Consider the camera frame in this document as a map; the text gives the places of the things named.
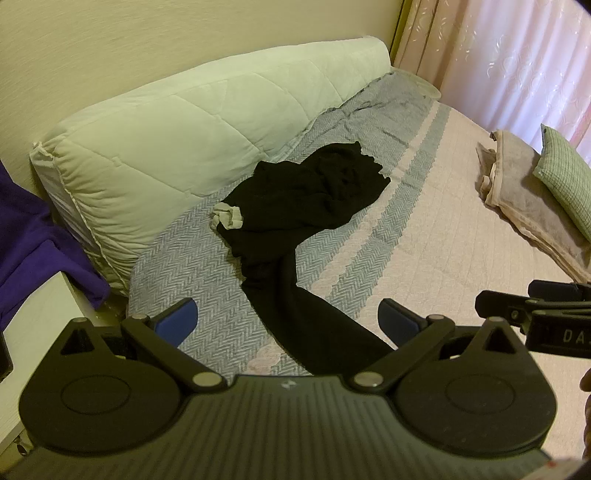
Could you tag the grey pink striped bedspread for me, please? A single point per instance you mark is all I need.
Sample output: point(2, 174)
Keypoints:
point(415, 207)

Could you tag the folded beige blanket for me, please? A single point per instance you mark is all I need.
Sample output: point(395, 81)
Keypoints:
point(521, 198)

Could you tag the green checked pillow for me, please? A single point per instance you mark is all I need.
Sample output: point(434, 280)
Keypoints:
point(563, 175)

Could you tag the pink curtain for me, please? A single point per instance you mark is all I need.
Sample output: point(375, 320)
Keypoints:
point(508, 55)

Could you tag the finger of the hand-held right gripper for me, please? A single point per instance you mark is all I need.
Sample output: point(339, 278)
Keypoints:
point(503, 304)
point(558, 290)

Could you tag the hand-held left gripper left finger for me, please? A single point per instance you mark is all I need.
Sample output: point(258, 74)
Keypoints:
point(178, 318)

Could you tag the small white cloth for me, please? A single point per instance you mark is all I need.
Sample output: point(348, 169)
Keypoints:
point(487, 182)

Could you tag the purple cloth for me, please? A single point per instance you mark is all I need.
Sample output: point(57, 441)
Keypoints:
point(27, 240)

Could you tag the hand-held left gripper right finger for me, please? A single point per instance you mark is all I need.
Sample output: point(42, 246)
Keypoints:
point(397, 318)

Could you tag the white nightstand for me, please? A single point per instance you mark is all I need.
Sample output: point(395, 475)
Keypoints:
point(41, 309)

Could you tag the black sweater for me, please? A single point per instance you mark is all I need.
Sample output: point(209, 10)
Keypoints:
point(300, 194)

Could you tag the white quilted duvet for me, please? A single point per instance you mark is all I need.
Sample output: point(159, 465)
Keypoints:
point(161, 138)

